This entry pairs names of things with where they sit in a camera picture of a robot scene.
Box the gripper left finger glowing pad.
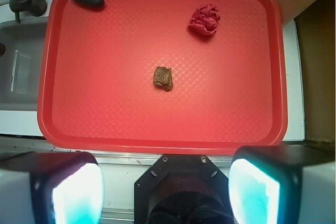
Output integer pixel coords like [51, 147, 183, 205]
[1, 152, 104, 223]

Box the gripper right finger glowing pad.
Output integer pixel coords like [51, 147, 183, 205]
[228, 144, 335, 223]

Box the red plastic tray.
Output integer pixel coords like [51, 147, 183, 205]
[37, 0, 288, 155]

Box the grey toy sink basin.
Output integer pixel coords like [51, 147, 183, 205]
[1, 17, 48, 111]

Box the brown rock chunk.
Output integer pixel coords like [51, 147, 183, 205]
[153, 67, 173, 92]

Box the crumpled red paper ball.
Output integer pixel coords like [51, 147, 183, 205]
[188, 4, 220, 36]

